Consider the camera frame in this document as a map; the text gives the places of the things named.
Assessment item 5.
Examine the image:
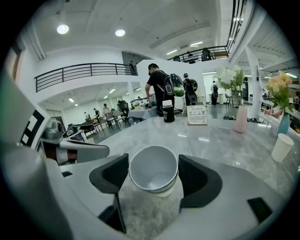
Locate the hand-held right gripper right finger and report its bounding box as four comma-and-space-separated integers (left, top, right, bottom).
178, 154, 285, 237

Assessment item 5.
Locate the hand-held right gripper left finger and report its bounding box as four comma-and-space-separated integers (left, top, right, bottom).
58, 153, 130, 235

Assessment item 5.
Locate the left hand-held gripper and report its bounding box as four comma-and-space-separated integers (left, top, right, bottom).
0, 70, 110, 240

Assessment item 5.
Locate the white paper cup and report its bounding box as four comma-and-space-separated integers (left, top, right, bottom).
271, 133, 295, 163
128, 145, 180, 194

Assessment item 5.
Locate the grey dining chair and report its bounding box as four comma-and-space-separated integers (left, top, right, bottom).
106, 110, 125, 131

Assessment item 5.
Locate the black office chair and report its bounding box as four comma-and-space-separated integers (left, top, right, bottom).
117, 100, 131, 118

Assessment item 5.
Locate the wooden framed sign card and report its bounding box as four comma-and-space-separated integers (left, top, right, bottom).
187, 105, 209, 126

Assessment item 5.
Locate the table with grey cloth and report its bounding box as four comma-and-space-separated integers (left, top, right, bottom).
127, 106, 158, 123

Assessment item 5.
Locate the pink vase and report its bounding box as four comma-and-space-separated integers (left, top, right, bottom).
233, 105, 248, 134

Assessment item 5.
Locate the black bottle with white cap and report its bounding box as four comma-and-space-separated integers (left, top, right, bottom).
162, 99, 176, 123

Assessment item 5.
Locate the black balcony railing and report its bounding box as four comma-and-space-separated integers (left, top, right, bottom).
34, 62, 138, 93
167, 45, 230, 63

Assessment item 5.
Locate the blue vase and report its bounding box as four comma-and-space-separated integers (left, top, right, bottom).
277, 113, 291, 136

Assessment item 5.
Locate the white flower bouquet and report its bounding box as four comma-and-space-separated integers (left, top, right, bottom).
213, 65, 246, 106

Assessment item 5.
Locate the orange flower bouquet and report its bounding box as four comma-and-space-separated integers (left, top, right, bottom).
265, 69, 296, 116

